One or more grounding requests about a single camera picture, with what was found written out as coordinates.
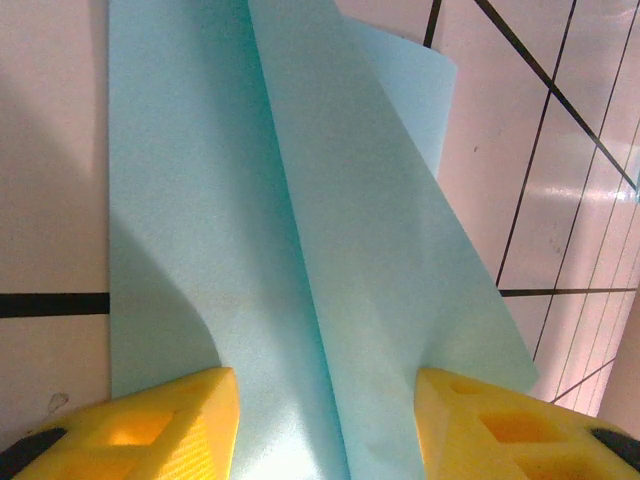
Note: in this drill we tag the light blue cloth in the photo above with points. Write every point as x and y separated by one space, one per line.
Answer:
225 200

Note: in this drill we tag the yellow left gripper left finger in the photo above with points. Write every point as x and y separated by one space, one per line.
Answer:
150 435

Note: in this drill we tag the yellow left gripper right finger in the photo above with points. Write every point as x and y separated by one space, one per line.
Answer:
500 435

